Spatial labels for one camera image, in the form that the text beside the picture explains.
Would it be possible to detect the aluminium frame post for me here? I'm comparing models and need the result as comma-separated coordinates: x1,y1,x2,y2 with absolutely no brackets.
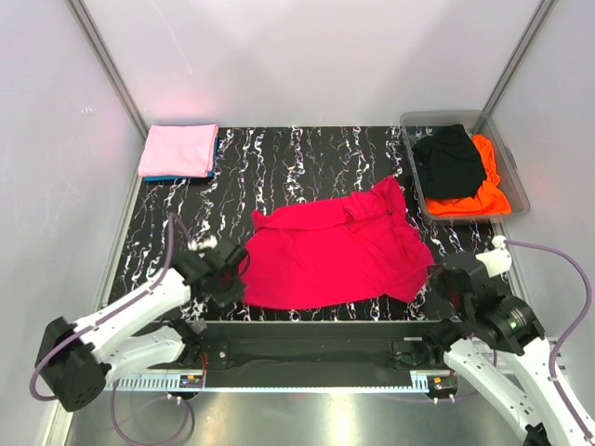
64,0,151,140
483,0,559,114

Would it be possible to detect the orange t-shirt in bin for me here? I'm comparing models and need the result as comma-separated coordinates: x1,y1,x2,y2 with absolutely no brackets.
425,135,511,217

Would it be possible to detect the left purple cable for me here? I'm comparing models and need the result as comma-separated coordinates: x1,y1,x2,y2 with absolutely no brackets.
30,212,196,442

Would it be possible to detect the pink folded t-shirt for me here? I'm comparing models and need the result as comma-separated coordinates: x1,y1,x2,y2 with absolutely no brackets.
138,124,218,178

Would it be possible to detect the left aluminium frame post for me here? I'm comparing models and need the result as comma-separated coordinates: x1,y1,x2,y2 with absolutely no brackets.
64,0,151,140

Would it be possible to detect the red t-shirt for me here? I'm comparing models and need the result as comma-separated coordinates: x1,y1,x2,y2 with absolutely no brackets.
243,177,434,310

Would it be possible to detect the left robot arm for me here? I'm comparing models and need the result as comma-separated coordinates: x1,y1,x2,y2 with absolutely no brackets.
30,239,250,413

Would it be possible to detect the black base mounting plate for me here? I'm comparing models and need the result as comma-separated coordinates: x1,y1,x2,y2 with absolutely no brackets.
185,321,439,393

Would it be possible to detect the right aluminium frame post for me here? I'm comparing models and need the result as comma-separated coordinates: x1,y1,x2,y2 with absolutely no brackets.
483,0,559,114

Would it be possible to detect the black t-shirt in bin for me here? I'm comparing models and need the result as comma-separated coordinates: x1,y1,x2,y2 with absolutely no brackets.
412,124,486,200

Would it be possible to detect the black marbled table mat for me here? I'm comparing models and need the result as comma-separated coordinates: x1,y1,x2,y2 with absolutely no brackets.
109,126,496,300

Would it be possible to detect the blue folded t-shirt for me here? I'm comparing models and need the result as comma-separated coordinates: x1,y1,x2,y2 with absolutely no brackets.
143,137,220,182

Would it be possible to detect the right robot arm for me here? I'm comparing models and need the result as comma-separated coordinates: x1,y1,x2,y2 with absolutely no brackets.
422,249,594,445

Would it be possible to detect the clear plastic bin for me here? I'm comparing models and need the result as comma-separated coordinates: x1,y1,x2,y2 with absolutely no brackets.
400,110,530,224

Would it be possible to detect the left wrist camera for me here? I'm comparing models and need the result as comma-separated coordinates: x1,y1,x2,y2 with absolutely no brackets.
187,235,218,255

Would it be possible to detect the aluminium front rail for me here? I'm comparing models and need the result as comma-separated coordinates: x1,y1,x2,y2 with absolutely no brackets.
62,336,573,396

